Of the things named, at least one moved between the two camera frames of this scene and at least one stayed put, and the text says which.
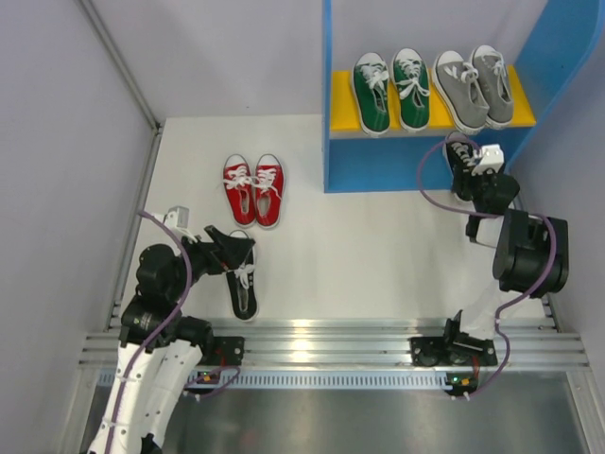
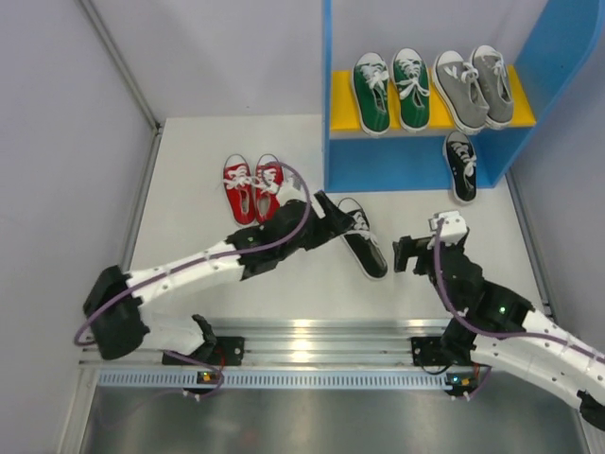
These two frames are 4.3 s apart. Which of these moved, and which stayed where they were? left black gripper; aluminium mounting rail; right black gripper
Moved: right black gripper; left black gripper
Stayed: aluminium mounting rail
